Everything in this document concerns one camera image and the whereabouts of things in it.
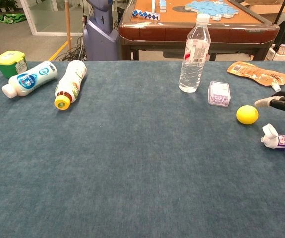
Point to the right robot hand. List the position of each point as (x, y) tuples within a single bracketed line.
[(281, 102)]

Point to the white bottle yellow cap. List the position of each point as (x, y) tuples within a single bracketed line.
[(70, 81)]

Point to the yellow ball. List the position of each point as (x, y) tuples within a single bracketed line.
[(247, 114)]

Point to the orange spout pouch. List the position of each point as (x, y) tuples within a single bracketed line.
[(253, 73)]

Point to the white plastic basket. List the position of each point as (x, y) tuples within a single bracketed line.
[(281, 57)]

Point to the small milk carton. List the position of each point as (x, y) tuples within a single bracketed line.
[(284, 49)]

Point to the clear plastic box purple contents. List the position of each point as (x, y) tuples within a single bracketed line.
[(219, 94)]

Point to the clear water bottle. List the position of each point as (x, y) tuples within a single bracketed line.
[(193, 74)]

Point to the cardboard box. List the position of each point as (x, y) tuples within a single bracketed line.
[(263, 7)]

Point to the blue mahjong tile pile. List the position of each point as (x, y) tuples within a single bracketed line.
[(211, 7)]

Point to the brown mahjong table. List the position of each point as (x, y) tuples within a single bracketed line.
[(157, 32)]

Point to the stacked mahjong tiles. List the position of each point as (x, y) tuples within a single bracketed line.
[(162, 6)]

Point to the blue table cloth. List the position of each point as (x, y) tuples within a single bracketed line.
[(132, 161)]

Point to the blue white snake puzzle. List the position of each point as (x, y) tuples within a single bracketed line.
[(146, 15)]

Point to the wooden pole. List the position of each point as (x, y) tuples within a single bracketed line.
[(68, 24)]

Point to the white bottle blue label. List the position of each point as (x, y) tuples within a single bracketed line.
[(30, 80)]

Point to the green container yellow lid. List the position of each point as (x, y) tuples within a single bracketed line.
[(8, 67)]

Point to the green bag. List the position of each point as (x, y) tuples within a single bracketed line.
[(11, 18)]

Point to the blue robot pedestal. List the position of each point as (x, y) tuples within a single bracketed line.
[(100, 42)]

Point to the glass door frame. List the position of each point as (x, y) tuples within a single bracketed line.
[(30, 19)]

